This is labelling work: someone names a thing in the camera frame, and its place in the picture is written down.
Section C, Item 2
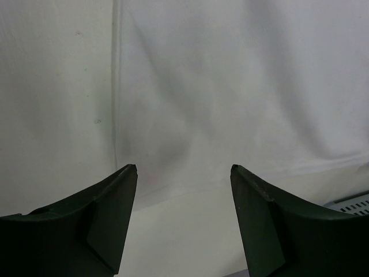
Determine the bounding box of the white laundry basket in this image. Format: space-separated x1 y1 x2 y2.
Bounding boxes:
324 194 369 216

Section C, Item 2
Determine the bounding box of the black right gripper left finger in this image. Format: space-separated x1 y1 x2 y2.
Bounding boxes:
1 164 138 276

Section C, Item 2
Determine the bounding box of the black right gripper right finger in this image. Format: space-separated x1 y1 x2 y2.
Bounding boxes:
230 165 368 276

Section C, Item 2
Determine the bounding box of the white t shirt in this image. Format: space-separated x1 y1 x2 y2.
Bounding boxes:
112 1 368 207

